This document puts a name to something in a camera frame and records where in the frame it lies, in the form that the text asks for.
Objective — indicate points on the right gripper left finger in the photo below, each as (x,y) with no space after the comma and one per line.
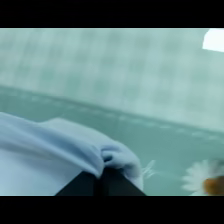
(83,186)

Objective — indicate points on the light blue shirt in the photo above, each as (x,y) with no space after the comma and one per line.
(50,150)

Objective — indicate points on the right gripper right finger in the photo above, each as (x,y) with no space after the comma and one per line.
(116,185)

